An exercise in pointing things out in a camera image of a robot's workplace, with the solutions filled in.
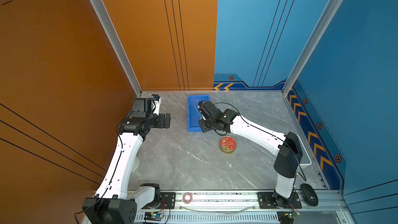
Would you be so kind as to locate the left aluminium corner post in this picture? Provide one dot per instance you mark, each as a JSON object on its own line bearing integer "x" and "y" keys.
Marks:
{"x": 108, "y": 26}

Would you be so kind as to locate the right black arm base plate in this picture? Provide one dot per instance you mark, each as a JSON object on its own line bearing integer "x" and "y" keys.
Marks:
{"x": 271, "y": 200}

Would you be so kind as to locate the left green circuit board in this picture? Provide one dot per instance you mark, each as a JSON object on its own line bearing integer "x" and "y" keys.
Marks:
{"x": 153, "y": 217}

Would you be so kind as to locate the blue plastic bin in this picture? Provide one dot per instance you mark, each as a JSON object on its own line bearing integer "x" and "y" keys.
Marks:
{"x": 192, "y": 116}

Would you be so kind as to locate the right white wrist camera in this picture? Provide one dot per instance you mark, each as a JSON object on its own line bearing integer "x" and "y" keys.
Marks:
{"x": 201, "y": 103}

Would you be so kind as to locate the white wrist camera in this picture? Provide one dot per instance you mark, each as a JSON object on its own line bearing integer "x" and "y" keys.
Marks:
{"x": 155, "y": 104}
{"x": 201, "y": 103}

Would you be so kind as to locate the black computer mouse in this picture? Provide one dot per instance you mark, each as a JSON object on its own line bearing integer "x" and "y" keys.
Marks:
{"x": 309, "y": 195}

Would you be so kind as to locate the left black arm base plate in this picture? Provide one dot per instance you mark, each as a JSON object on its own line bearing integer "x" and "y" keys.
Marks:
{"x": 167, "y": 200}

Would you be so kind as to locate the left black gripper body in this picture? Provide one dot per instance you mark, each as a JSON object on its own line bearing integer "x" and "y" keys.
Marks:
{"x": 152, "y": 117}

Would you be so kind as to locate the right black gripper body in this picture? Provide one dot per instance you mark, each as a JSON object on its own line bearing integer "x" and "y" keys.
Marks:
{"x": 212, "y": 122}

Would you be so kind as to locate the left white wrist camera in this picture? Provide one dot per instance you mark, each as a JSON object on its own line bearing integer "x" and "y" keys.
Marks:
{"x": 155, "y": 104}

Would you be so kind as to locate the aluminium corner post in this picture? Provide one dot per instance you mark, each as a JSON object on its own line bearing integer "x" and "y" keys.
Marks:
{"x": 108, "y": 26}
{"x": 323, "y": 22}

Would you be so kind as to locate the aluminium front rail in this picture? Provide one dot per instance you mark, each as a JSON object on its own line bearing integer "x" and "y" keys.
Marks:
{"x": 242, "y": 206}

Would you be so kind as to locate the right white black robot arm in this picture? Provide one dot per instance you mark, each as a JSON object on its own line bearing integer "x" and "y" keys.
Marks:
{"x": 286, "y": 148}

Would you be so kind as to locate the round red gold tin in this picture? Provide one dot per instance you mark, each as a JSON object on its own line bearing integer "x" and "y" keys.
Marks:
{"x": 228, "y": 144}

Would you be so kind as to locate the small tape roll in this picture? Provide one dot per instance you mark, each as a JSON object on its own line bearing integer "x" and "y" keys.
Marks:
{"x": 187, "y": 198}

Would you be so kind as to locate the right green circuit board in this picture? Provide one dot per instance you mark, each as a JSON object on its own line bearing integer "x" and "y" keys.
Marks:
{"x": 287, "y": 217}

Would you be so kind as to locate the green circuit board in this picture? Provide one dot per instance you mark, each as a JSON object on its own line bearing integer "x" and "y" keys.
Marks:
{"x": 287, "y": 217}
{"x": 153, "y": 217}

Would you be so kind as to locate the right aluminium corner post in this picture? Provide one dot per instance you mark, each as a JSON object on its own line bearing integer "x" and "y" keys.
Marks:
{"x": 323, "y": 22}

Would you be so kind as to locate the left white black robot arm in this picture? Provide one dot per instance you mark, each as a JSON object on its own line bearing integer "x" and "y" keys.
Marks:
{"x": 110, "y": 204}

